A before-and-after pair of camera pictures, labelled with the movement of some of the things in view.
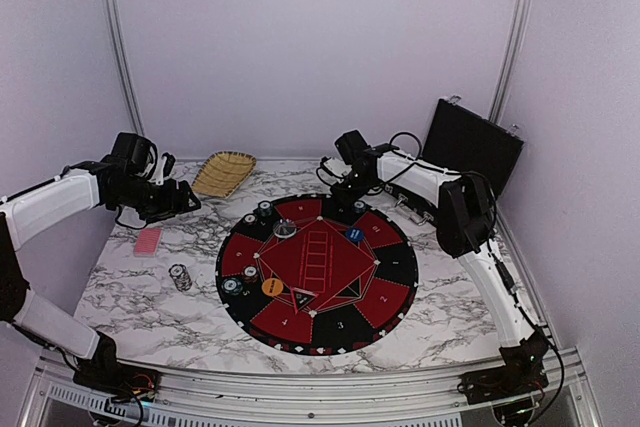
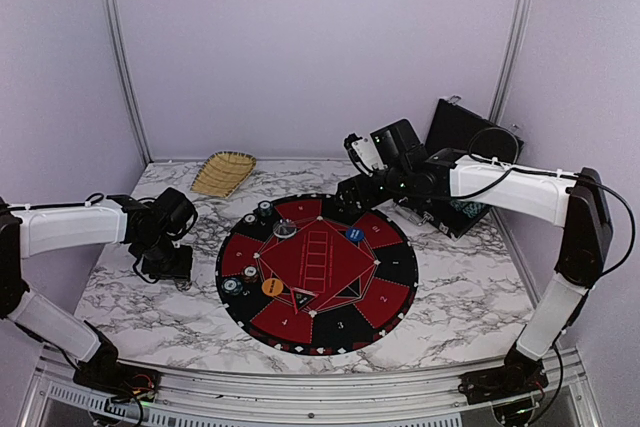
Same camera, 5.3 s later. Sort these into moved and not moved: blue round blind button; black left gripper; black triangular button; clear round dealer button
Moved: black left gripper
Not moved: blue round blind button; black triangular button; clear round dealer button
